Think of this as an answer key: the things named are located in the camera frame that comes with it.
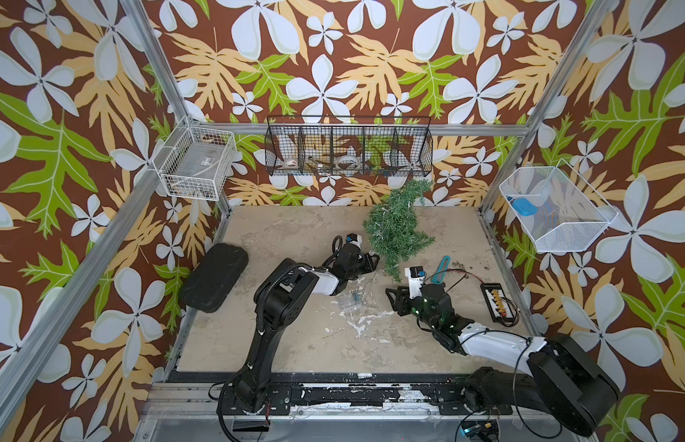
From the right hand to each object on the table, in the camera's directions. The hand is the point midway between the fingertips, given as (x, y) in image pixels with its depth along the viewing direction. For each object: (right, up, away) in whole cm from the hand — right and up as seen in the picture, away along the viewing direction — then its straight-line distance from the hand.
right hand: (389, 288), depth 87 cm
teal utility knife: (+23, +6, +15) cm, 28 cm away
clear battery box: (-12, -5, +7) cm, 15 cm away
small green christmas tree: (-1, +20, -13) cm, 24 cm away
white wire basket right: (+50, +25, -4) cm, 56 cm away
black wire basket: (-13, +49, +10) cm, 52 cm away
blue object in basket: (+43, +26, -1) cm, 50 cm away
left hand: (-2, +9, +13) cm, 16 cm away
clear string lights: (-8, -2, +9) cm, 12 cm away
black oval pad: (-60, +3, +7) cm, 60 cm away
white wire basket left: (-62, +41, 0) cm, 74 cm away
